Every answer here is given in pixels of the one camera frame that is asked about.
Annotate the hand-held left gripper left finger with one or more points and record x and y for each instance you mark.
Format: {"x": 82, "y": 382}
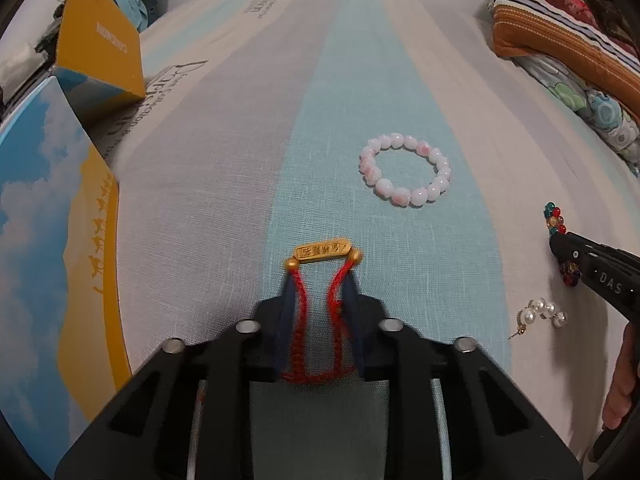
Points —
{"x": 286, "y": 320}

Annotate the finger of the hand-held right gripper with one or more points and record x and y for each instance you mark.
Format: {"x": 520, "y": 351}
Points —
{"x": 600, "y": 272}

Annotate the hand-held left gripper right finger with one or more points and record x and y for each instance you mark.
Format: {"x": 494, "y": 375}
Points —
{"x": 352, "y": 315}

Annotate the person's right hand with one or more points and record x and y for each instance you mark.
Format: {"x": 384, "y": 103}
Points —
{"x": 622, "y": 385}

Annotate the pearl earring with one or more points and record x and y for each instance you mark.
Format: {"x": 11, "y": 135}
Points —
{"x": 529, "y": 316}

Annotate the floral quilt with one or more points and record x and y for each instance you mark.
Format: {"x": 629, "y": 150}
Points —
{"x": 590, "y": 105}

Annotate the striped bed sheet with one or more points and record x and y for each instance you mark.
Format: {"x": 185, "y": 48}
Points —
{"x": 300, "y": 110}

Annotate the sky printed box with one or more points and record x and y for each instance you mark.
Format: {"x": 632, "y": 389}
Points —
{"x": 50, "y": 260}

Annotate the striped folded blankets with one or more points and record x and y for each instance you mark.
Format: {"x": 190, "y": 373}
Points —
{"x": 550, "y": 25}

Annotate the yellow cardboard box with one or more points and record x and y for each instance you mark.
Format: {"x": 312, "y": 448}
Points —
{"x": 95, "y": 45}

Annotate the teal cloth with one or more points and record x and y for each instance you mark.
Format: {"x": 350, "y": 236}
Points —
{"x": 127, "y": 2}

